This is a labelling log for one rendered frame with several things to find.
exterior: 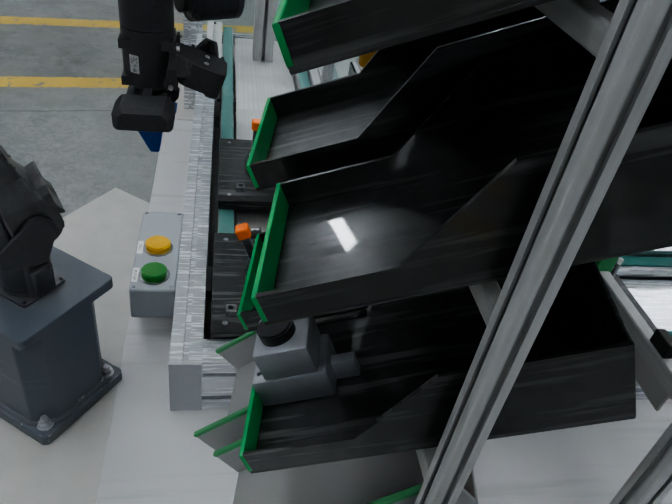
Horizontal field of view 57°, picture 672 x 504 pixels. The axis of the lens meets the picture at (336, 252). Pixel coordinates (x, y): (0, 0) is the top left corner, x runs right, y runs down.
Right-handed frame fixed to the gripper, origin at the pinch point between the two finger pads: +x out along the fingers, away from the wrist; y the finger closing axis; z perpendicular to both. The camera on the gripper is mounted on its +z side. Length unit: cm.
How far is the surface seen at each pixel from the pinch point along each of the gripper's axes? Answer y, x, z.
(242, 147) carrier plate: 47, 29, 12
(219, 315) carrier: -3.6, 28.5, 8.1
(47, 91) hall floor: 272, 126, -90
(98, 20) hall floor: 394, 127, -82
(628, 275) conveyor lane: 14, 35, 88
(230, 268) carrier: 7.2, 28.6, 9.7
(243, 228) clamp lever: 4.4, 18.5, 11.4
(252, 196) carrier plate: 28.5, 28.9, 13.8
